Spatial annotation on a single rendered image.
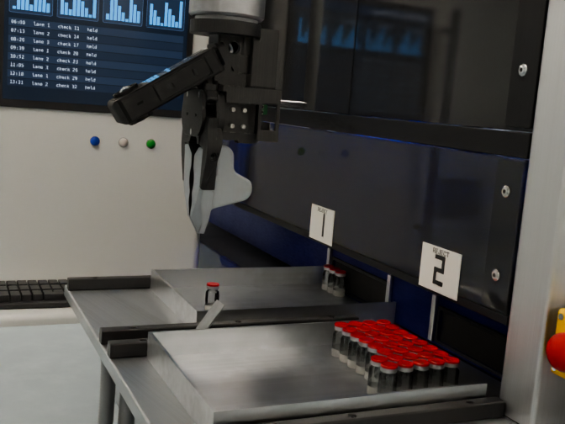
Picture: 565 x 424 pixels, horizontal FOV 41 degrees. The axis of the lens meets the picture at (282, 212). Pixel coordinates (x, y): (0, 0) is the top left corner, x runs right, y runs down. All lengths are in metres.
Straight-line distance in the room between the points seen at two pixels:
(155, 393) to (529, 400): 0.42
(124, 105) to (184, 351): 0.41
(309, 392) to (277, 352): 0.14
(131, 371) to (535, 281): 0.49
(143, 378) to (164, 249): 0.80
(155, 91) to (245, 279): 0.73
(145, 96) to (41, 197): 0.94
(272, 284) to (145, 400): 0.59
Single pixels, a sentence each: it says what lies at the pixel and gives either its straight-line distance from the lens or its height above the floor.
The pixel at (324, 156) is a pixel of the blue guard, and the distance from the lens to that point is 1.31.
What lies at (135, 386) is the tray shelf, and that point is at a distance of 0.93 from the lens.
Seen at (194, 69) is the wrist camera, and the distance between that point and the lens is 0.74.
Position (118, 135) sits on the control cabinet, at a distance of 1.66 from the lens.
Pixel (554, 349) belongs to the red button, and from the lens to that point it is 0.82.
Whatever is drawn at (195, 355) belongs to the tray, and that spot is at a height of 0.88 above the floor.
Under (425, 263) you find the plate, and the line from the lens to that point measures 1.05.
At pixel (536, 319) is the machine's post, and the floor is 1.01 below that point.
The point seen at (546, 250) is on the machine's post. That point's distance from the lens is 0.87.
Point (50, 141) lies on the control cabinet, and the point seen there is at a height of 1.10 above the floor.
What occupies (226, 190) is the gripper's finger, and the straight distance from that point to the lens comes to 0.76.
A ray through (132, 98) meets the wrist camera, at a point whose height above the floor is 1.22.
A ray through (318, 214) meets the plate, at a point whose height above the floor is 1.03.
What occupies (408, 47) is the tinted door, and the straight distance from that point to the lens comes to 1.13.
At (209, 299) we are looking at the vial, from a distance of 1.21.
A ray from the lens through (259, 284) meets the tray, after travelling 1.42.
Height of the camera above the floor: 1.22
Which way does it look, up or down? 8 degrees down
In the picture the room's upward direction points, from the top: 5 degrees clockwise
